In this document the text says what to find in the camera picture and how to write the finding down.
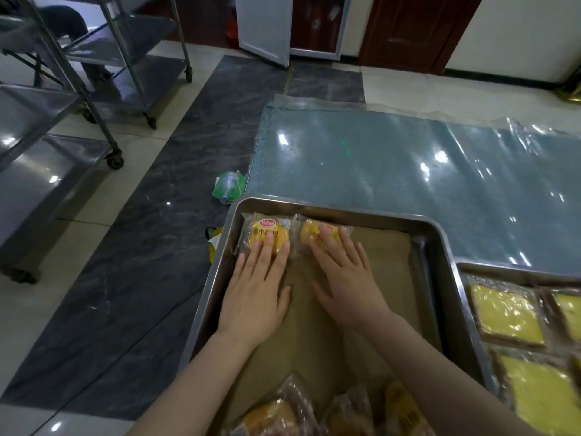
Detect brown paper tray liner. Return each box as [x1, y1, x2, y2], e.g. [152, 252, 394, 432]
[222, 224, 444, 436]

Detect white framed door leaf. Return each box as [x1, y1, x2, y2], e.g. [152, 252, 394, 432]
[234, 0, 294, 68]

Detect person's right hand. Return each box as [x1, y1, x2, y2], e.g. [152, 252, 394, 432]
[308, 224, 394, 334]

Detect person's right forearm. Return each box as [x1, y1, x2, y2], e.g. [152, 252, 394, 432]
[358, 312, 541, 436]

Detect metal trolley cart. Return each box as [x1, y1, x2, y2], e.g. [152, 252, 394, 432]
[0, 0, 126, 285]
[63, 0, 194, 131]

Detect steel tray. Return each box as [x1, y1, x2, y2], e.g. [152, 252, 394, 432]
[453, 260, 581, 436]
[179, 194, 496, 436]

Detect crumpled green plastic bag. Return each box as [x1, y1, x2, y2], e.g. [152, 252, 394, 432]
[212, 171, 248, 206]

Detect dark wooden door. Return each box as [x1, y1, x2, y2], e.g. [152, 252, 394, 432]
[358, 0, 484, 76]

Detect aluminium framed glass door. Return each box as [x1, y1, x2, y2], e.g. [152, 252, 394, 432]
[290, 0, 353, 62]

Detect plastic covered teal tablecloth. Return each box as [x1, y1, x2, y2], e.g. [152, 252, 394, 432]
[245, 94, 581, 277]

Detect person's left hand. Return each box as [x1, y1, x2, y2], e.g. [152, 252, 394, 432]
[217, 229, 292, 351]

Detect person's left forearm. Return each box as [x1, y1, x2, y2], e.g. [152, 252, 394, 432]
[126, 331, 269, 436]

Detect small packaged bread bun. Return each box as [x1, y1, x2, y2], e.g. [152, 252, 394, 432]
[234, 212, 296, 259]
[292, 214, 355, 257]

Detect gold and black bin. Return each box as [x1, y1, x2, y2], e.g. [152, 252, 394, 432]
[553, 67, 581, 105]

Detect yellow cake slice packets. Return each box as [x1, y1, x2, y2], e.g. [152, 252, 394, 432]
[462, 274, 581, 436]

